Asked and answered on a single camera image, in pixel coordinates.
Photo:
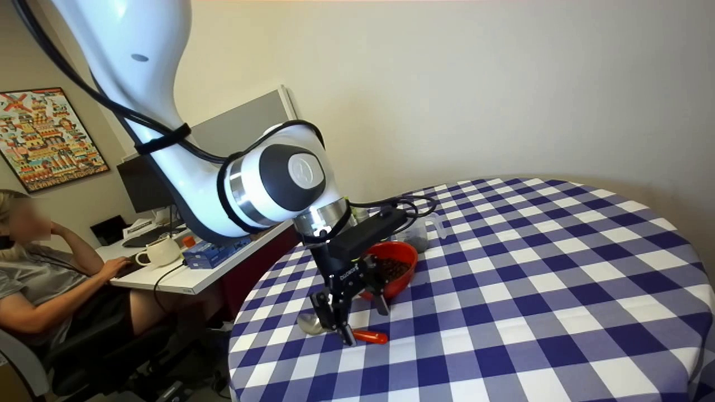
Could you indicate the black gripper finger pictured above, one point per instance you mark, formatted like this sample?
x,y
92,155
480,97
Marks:
x,y
375,285
333,315

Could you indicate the seated person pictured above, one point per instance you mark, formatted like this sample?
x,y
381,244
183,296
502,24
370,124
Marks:
x,y
51,296

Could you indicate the red orange bowl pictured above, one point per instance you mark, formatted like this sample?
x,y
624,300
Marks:
x,y
397,263

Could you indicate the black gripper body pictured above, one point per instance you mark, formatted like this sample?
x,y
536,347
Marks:
x,y
343,277

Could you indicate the black computer monitor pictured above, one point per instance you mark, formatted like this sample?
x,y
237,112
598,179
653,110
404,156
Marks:
x,y
145,185

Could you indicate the blue white checkered tablecloth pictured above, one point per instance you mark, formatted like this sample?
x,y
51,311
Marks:
x,y
529,291

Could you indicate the transparent plastic measuring jar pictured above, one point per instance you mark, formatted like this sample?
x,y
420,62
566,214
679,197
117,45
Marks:
x,y
416,233

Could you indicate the white mug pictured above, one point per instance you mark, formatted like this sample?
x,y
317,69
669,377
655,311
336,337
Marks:
x,y
159,252

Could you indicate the black office chair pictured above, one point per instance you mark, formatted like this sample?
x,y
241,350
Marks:
x,y
92,365

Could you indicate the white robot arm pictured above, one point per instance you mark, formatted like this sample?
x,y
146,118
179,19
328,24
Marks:
x,y
132,49

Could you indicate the colourful framed wall picture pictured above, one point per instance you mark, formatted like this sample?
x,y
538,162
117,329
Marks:
x,y
45,142

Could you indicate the blue tissue box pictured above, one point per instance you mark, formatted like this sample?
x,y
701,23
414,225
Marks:
x,y
210,254

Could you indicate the orange handled metal spoon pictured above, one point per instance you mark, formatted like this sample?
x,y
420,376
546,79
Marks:
x,y
311,326

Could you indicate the white desk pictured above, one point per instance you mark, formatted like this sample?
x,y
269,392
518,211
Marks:
x,y
185,279

